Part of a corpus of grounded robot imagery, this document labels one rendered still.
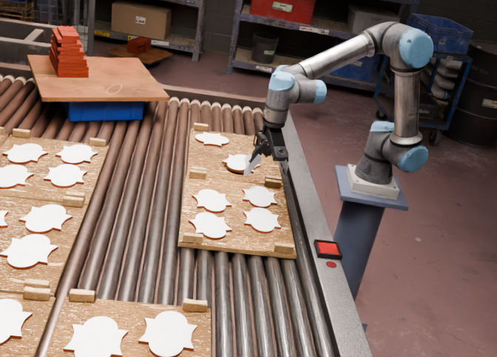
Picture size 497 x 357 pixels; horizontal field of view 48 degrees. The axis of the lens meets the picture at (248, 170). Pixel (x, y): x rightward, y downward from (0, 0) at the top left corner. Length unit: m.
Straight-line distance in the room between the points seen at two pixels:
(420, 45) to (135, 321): 1.23
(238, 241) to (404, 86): 0.79
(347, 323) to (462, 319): 1.85
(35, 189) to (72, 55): 0.78
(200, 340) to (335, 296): 0.44
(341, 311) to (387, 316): 1.57
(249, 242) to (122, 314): 0.48
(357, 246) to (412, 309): 0.92
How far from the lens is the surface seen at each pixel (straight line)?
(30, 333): 1.37
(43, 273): 1.52
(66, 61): 2.46
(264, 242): 1.71
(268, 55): 6.27
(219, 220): 1.75
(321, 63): 1.95
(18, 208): 1.77
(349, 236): 2.39
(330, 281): 1.66
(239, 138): 2.34
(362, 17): 6.20
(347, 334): 1.51
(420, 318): 3.21
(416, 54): 1.95
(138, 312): 1.41
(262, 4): 6.10
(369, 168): 2.28
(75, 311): 1.41
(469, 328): 3.30
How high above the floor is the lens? 1.88
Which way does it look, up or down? 27 degrees down
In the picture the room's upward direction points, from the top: 11 degrees clockwise
